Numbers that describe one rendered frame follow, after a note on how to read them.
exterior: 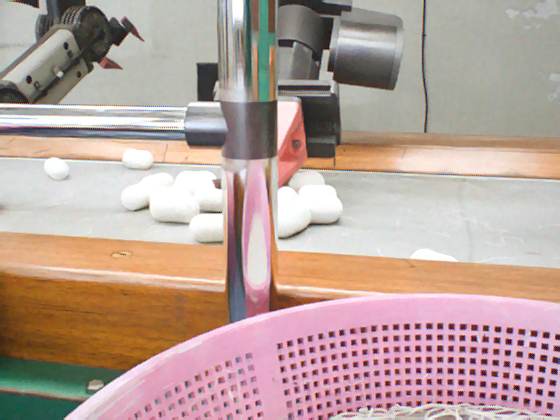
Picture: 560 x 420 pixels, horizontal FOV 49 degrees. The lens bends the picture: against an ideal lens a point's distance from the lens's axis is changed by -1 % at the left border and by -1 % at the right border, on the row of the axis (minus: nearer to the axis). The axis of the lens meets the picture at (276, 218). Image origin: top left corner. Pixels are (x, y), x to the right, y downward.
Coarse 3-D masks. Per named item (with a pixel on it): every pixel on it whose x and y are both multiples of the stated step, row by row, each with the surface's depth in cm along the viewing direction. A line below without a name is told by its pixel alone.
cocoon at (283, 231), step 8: (280, 208) 42; (288, 208) 42; (296, 208) 43; (304, 208) 43; (280, 216) 42; (288, 216) 42; (296, 216) 42; (304, 216) 43; (280, 224) 41; (288, 224) 42; (296, 224) 42; (304, 224) 43; (280, 232) 42; (288, 232) 42; (296, 232) 43
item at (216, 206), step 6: (198, 192) 47; (204, 192) 47; (210, 192) 47; (216, 192) 48; (198, 198) 47; (204, 198) 47; (210, 198) 47; (216, 198) 47; (204, 204) 47; (210, 204) 47; (216, 204) 47; (204, 210) 48; (210, 210) 48; (216, 210) 48; (222, 210) 48
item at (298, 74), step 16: (288, 48) 53; (304, 48) 53; (288, 64) 51; (304, 64) 52; (288, 80) 50; (304, 80) 49; (320, 80) 49; (288, 96) 50; (304, 96) 49; (320, 96) 49; (336, 96) 49; (304, 112) 52; (320, 112) 51; (336, 112) 51; (336, 128) 52; (336, 144) 53
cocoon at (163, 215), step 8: (152, 200) 46; (160, 200) 45; (168, 200) 45; (176, 200) 45; (184, 200) 45; (192, 200) 45; (152, 208) 45; (160, 208) 45; (168, 208) 45; (176, 208) 45; (184, 208) 45; (192, 208) 45; (160, 216) 45; (168, 216) 45; (176, 216) 45; (184, 216) 45; (192, 216) 45
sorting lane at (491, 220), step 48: (48, 192) 55; (96, 192) 55; (336, 192) 54; (384, 192) 54; (432, 192) 54; (480, 192) 54; (528, 192) 54; (144, 240) 42; (192, 240) 42; (288, 240) 42; (336, 240) 42; (384, 240) 42; (432, 240) 42; (480, 240) 42; (528, 240) 42
